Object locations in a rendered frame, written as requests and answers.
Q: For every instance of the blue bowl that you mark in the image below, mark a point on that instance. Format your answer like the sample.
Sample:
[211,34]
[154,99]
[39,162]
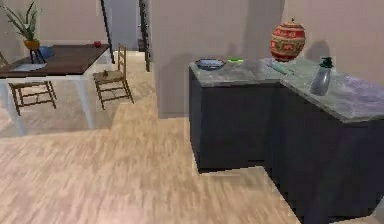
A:
[210,63]

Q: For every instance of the green plant in orange pot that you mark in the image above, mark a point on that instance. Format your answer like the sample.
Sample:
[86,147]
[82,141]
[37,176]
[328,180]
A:
[25,25]

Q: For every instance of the red apple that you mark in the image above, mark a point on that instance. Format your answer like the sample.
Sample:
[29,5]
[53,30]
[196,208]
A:
[97,43]

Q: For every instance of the grey soap dispenser bottle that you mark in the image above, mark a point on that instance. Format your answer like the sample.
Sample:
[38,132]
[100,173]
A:
[321,80]

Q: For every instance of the dark cabinet with marble worktop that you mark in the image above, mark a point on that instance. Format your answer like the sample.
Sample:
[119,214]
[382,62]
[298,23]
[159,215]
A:
[246,126]

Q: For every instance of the dark door frame post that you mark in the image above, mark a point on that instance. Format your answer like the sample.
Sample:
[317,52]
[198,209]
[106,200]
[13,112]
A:
[145,35]
[107,31]

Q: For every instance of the white cloth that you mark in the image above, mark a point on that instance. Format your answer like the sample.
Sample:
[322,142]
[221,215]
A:
[29,67]

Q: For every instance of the black plant stand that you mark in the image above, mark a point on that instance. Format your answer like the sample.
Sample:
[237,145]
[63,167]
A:
[36,55]

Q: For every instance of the brown top white leg table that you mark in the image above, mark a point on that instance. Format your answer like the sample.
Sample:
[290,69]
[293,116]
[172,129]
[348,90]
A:
[66,63]

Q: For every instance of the pale teal flat utensil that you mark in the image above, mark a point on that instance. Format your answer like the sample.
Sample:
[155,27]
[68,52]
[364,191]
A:
[281,69]

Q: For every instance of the red patterned round jar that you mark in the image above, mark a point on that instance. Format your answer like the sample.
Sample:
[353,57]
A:
[287,41]

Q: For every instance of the green game controller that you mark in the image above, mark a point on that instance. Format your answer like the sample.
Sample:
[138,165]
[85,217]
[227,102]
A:
[235,60]

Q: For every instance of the blue dish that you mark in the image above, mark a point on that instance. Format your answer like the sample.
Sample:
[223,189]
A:
[46,52]

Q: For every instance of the wooden slat back chair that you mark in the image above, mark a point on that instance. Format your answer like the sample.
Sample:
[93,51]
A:
[113,78]
[31,93]

